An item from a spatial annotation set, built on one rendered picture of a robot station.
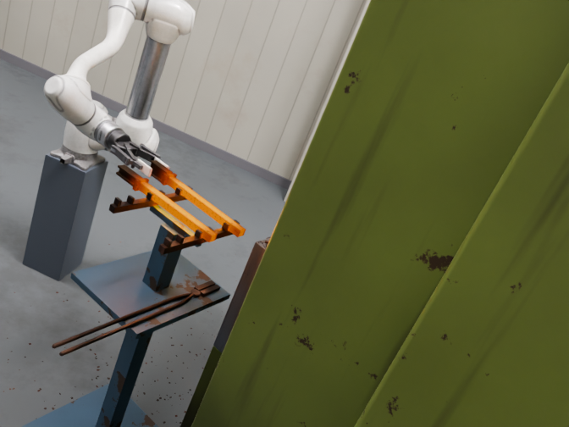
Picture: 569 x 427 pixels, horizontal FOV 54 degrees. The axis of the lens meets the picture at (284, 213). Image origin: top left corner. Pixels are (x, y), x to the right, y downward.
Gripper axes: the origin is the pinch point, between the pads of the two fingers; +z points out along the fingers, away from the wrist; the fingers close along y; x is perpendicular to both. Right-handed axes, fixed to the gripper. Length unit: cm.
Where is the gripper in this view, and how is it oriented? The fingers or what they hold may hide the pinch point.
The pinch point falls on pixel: (153, 168)
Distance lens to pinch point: 190.7
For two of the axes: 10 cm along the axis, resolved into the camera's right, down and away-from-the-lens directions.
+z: 7.5, 5.2, -4.2
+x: 3.6, -8.4, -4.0
